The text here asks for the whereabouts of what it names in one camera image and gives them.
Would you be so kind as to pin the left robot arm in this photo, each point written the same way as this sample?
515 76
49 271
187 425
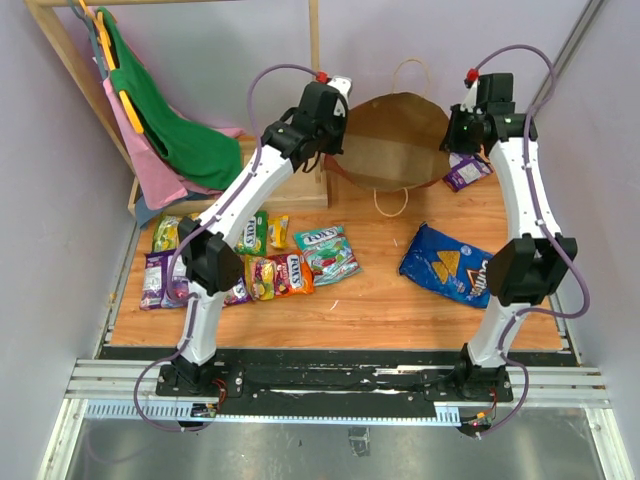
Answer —
212 265

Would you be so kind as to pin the green shirt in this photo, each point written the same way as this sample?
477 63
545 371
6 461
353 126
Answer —
197 152

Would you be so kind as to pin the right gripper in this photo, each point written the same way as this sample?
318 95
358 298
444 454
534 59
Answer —
451 142

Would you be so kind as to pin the yellow snack pack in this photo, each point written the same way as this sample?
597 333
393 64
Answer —
277 231

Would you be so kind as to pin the blue snack pack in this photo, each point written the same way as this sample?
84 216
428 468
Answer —
445 266

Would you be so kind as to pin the green Fox's candy bag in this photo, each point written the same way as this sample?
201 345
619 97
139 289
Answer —
253 238
165 236

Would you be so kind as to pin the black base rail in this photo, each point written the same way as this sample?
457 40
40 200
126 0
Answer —
335 384

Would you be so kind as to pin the aluminium frame post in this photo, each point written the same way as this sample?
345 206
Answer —
578 33

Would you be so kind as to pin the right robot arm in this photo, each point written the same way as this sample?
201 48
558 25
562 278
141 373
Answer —
533 262

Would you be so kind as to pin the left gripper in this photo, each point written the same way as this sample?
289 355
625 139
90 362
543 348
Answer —
337 147

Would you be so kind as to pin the grey hanger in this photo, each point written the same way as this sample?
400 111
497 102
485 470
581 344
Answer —
98 35

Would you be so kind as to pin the orange Fox's candy bag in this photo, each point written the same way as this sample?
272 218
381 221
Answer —
278 276

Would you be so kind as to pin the teal mint Fox's candy bag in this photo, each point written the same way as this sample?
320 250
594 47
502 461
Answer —
328 253

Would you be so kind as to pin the wooden clothes rack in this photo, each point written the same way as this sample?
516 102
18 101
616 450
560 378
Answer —
282 190

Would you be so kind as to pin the red brown paper bag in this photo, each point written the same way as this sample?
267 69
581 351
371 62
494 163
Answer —
392 142

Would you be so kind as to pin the blue grey cloth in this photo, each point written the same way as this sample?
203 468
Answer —
144 214

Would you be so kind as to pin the pink shirt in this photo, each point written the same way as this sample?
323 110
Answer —
160 183

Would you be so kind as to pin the purple snack bag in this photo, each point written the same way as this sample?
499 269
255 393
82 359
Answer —
466 170
162 290

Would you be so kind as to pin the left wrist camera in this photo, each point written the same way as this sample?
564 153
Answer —
344 86

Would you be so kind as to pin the purple Fox's candy bag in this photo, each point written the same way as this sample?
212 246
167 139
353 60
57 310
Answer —
238 294

